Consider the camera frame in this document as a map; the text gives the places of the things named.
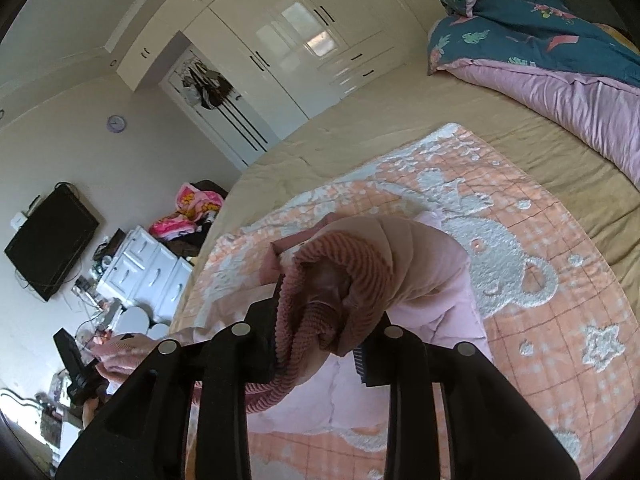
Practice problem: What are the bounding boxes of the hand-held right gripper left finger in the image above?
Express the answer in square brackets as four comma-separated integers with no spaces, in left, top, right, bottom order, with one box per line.
[55,280,286,480]

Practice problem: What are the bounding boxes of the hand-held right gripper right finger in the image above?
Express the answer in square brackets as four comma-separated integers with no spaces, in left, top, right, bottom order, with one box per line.
[352,312,581,480]

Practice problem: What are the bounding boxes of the pink quilted jacket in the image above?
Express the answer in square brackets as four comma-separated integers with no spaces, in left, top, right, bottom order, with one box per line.
[95,211,496,433]

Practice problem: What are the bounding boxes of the person's left hand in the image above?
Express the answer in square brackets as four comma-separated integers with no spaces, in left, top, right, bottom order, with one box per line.
[81,392,103,428]

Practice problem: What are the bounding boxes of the white oval table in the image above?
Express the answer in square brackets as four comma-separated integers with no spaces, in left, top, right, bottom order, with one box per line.
[114,305,172,341]

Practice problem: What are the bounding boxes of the white drawer cabinet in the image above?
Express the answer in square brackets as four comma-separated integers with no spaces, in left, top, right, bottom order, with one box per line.
[95,225,193,323]

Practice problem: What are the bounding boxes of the black television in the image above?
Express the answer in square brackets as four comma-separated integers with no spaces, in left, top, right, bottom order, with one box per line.
[4,187,101,303]

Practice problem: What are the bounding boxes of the pink cartoon cloth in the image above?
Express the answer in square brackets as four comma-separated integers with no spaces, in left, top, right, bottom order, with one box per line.
[148,182,226,241]

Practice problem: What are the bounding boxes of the dark chair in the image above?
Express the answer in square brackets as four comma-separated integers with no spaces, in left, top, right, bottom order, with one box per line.
[192,179,231,202]

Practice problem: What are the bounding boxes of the white door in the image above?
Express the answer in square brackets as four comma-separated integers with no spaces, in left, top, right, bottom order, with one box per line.
[159,42,281,171]

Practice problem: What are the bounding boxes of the orange printed blanket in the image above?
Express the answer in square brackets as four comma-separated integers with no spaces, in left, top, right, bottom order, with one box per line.
[185,122,640,480]

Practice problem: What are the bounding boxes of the hanging bags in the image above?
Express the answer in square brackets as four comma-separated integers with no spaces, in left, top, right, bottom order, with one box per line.
[177,60,233,111]

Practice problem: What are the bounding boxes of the bed with beige sheet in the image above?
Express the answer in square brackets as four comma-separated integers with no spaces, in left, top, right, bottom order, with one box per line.
[167,45,640,341]

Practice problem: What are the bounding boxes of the white glossy wardrobe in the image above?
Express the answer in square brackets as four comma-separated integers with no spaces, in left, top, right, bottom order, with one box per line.
[115,0,451,121]

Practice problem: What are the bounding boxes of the teal and pink duvet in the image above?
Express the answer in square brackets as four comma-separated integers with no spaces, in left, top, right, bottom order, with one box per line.
[426,0,640,191]

